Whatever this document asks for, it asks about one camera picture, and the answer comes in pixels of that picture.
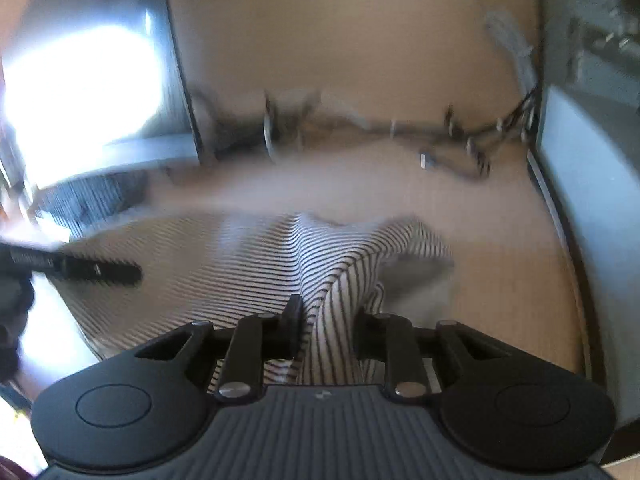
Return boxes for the dark grey monitor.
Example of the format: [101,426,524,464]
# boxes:
[0,0,203,192]

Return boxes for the grey equipment box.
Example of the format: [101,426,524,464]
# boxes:
[540,0,640,88]

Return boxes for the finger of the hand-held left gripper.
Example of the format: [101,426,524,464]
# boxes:
[49,251,144,289]

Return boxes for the dark striped cloth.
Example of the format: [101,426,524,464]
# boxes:
[34,172,148,239]

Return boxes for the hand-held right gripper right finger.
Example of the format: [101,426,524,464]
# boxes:
[352,307,507,398]

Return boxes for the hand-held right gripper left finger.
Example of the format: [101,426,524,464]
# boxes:
[135,294,307,404]

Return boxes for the tangle of black cables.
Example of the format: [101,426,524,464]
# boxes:
[192,85,543,183]

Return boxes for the white black striped shirt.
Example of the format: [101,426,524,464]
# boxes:
[75,211,457,387]

